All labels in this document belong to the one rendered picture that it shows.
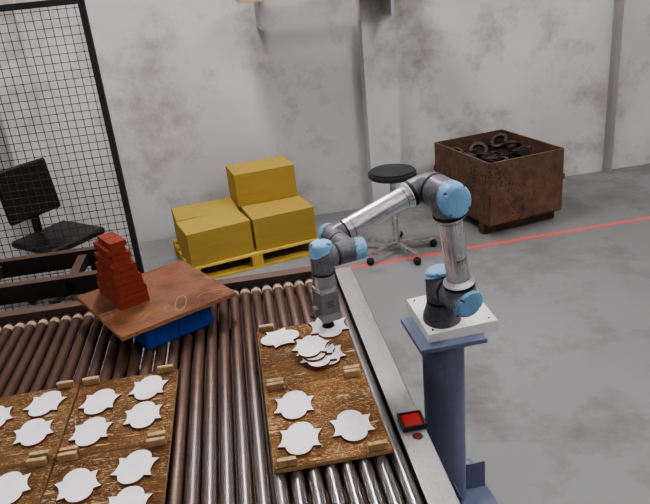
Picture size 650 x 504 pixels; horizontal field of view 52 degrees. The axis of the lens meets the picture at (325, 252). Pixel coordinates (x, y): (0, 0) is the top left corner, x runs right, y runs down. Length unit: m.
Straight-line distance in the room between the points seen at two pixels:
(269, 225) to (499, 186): 1.92
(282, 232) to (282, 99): 1.35
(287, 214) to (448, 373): 3.03
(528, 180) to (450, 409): 3.33
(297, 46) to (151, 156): 1.64
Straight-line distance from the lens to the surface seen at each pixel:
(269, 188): 5.79
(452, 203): 2.26
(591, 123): 7.40
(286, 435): 2.12
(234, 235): 5.43
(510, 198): 5.83
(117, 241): 2.77
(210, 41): 6.15
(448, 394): 2.82
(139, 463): 2.16
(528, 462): 3.46
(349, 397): 2.26
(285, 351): 2.54
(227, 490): 2.02
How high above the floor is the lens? 2.25
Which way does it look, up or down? 23 degrees down
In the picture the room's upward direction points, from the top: 6 degrees counter-clockwise
